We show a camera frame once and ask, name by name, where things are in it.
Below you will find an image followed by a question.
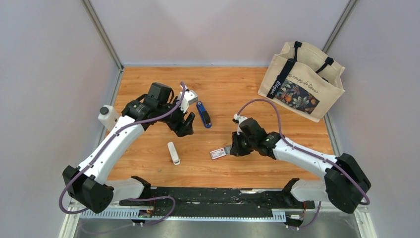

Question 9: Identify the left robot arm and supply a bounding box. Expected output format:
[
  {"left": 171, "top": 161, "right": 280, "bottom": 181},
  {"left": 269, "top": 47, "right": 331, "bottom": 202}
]
[{"left": 62, "top": 82, "right": 198, "bottom": 213}]

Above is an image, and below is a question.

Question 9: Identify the white red staple box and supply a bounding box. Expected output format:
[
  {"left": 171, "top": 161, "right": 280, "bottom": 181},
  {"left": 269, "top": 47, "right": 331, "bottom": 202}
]
[{"left": 210, "top": 148, "right": 227, "bottom": 160}]

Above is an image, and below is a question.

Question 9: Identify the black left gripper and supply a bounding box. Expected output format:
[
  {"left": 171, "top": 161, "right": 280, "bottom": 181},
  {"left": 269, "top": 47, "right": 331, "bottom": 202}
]
[{"left": 157, "top": 96, "right": 195, "bottom": 137}]

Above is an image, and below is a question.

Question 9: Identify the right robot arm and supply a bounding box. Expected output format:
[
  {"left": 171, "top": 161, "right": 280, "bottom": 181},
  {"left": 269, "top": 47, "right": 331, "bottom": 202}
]
[{"left": 230, "top": 115, "right": 371, "bottom": 214}]

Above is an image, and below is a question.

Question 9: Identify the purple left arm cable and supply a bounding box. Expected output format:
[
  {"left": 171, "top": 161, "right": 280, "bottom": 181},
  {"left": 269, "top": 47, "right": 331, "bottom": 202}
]
[{"left": 58, "top": 81, "right": 188, "bottom": 227}]

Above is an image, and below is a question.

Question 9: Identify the aluminium frame rail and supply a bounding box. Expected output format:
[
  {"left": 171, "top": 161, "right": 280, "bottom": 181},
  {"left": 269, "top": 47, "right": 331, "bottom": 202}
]
[{"left": 70, "top": 185, "right": 370, "bottom": 222}]

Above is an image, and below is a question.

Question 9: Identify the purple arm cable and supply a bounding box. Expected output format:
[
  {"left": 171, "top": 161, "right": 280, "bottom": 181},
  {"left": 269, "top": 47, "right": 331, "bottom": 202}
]
[
  {"left": 237, "top": 98, "right": 371, "bottom": 230},
  {"left": 58, "top": 81, "right": 188, "bottom": 227}
]

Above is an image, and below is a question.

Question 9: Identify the white bottle black cap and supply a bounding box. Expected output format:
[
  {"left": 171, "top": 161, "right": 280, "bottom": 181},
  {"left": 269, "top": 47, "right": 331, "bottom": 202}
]
[{"left": 98, "top": 105, "right": 120, "bottom": 131}]

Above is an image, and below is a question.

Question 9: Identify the canvas floral tote bag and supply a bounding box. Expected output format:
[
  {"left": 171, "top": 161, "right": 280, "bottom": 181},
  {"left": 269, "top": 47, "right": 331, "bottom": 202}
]
[{"left": 258, "top": 41, "right": 345, "bottom": 122}]

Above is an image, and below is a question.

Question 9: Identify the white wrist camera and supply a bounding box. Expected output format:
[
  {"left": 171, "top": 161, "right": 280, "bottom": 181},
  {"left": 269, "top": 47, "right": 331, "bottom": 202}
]
[
  {"left": 179, "top": 89, "right": 198, "bottom": 113},
  {"left": 232, "top": 114, "right": 248, "bottom": 135}
]

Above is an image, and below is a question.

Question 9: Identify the blue stapler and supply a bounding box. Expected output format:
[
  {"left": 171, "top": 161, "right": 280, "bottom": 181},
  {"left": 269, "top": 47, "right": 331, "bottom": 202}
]
[{"left": 196, "top": 101, "right": 212, "bottom": 128}]

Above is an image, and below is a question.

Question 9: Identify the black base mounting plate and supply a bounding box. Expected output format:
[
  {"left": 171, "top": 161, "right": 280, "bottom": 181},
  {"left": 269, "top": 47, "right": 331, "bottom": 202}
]
[{"left": 119, "top": 187, "right": 315, "bottom": 218}]

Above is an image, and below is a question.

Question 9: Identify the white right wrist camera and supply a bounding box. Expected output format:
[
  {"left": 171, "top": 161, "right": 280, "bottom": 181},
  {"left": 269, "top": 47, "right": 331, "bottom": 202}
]
[{"left": 232, "top": 114, "right": 248, "bottom": 135}]

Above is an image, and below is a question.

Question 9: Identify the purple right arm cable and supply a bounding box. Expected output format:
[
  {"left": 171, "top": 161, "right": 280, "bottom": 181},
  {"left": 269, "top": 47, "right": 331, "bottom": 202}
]
[{"left": 237, "top": 98, "right": 371, "bottom": 230}]

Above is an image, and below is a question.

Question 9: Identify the grey staple strip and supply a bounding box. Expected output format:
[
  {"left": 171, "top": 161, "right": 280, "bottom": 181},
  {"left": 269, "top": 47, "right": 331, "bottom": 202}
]
[{"left": 224, "top": 145, "right": 232, "bottom": 155}]

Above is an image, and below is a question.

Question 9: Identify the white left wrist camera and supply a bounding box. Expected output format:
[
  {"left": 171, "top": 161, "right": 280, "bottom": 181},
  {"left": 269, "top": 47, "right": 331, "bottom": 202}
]
[{"left": 179, "top": 89, "right": 198, "bottom": 113}]

